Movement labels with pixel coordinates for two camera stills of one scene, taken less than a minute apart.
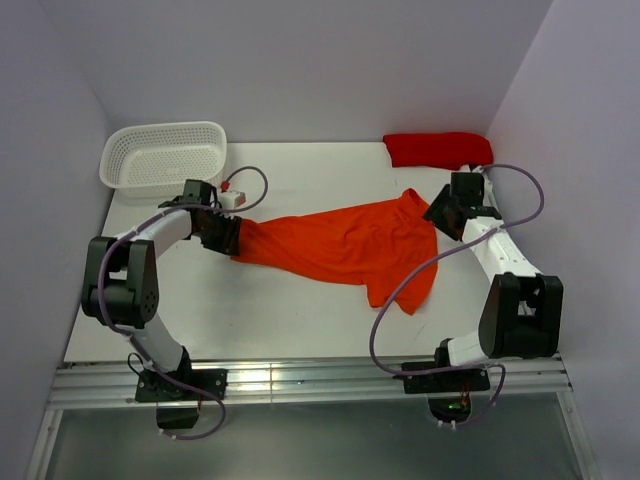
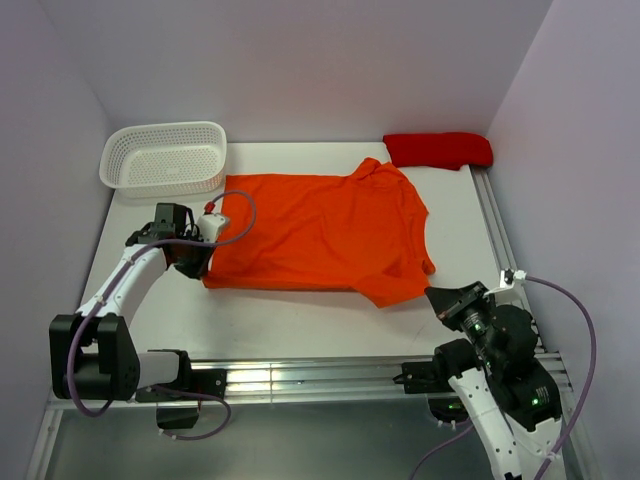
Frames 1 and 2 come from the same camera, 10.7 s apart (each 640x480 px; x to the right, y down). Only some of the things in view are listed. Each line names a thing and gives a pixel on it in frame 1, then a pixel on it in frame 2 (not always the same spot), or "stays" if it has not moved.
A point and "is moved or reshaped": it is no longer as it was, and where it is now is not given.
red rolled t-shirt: x=439 y=150 stays
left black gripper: x=229 y=242 -> x=197 y=270
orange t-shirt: x=389 y=245 is moved or reshaped
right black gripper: x=435 y=211 -> x=449 y=302
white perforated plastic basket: x=151 y=160 stays
